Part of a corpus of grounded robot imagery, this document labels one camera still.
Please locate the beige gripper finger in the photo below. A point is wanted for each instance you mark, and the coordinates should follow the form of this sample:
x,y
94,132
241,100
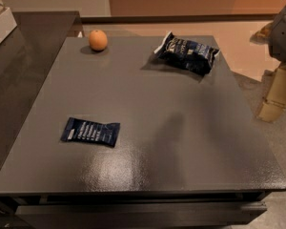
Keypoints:
x,y
274,102

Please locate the orange fruit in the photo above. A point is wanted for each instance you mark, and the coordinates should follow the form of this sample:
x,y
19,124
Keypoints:
x,y
98,40

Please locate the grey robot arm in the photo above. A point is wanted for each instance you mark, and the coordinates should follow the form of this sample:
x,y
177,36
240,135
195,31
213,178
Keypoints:
x,y
277,40

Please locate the dark blue rxbar wrapper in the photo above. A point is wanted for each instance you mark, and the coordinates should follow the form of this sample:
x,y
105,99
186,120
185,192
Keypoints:
x,y
80,130

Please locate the dark blue chip bag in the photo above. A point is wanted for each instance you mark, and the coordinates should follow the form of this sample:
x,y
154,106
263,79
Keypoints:
x,y
187,54

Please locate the white box on counter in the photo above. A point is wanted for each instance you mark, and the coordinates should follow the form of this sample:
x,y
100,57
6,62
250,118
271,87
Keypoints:
x,y
7,24

